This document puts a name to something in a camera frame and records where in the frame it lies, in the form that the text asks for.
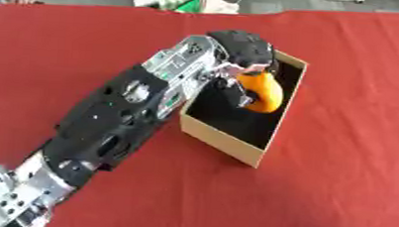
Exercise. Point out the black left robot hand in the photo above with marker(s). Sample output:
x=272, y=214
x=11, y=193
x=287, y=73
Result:
x=244, y=48

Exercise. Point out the orange toy fruit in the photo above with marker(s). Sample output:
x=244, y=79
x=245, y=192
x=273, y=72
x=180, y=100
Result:
x=263, y=91

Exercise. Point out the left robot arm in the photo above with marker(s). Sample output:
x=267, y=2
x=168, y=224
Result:
x=116, y=113

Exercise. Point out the tan cardboard box black inside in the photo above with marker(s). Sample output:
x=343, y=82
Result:
x=248, y=121

